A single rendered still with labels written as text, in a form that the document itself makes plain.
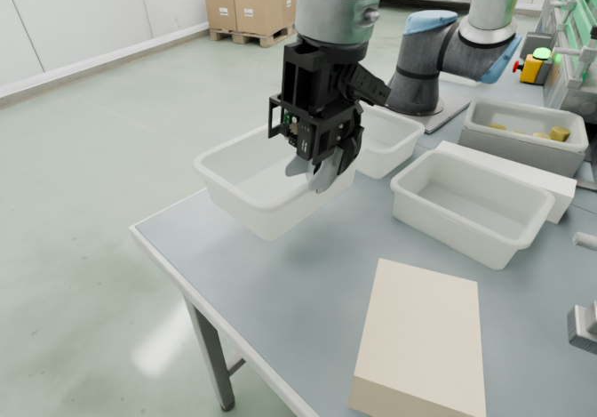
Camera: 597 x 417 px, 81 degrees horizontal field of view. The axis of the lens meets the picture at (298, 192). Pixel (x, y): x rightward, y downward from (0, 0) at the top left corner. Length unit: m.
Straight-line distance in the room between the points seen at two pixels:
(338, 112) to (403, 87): 0.65
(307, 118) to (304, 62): 0.05
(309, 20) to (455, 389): 0.37
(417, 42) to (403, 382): 0.78
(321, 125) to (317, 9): 0.10
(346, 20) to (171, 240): 0.45
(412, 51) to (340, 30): 0.66
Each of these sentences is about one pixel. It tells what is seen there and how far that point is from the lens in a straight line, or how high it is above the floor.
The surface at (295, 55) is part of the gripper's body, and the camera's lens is 0.35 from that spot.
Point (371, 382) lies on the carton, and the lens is 0.40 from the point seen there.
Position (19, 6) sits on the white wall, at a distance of 3.71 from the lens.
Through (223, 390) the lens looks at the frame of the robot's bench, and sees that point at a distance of 1.15.
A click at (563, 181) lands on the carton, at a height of 0.81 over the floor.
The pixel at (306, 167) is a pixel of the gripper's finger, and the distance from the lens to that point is 0.47.
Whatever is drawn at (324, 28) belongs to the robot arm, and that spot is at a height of 1.10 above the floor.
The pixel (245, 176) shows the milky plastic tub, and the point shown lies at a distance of 0.60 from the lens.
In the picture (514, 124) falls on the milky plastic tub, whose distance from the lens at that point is 0.99.
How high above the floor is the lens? 1.18
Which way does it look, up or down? 38 degrees down
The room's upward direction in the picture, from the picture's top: straight up
